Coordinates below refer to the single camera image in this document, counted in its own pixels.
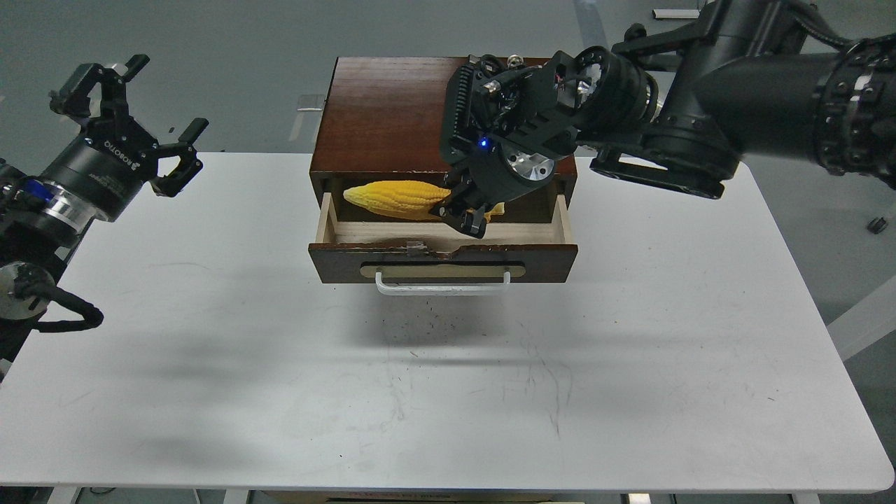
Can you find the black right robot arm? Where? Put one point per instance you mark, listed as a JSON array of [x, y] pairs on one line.
[[676, 110]]

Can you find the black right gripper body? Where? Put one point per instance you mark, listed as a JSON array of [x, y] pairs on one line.
[[492, 172]]

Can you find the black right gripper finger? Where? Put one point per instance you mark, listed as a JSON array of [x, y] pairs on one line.
[[473, 222], [447, 208]]

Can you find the wooden drawer with white handle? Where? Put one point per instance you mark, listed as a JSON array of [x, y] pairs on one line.
[[352, 247]]

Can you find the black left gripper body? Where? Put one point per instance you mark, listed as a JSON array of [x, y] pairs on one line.
[[103, 167]]

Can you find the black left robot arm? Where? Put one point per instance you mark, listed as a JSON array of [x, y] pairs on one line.
[[43, 224]]

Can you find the white stand base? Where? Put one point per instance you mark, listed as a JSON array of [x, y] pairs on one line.
[[675, 13]]

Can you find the white table edge right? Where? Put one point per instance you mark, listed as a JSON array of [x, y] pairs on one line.
[[866, 322]]

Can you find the dark wooden cabinet box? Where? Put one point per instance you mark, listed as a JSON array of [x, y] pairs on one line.
[[382, 119]]

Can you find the yellow corn cob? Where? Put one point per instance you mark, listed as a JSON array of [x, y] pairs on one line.
[[404, 200]]

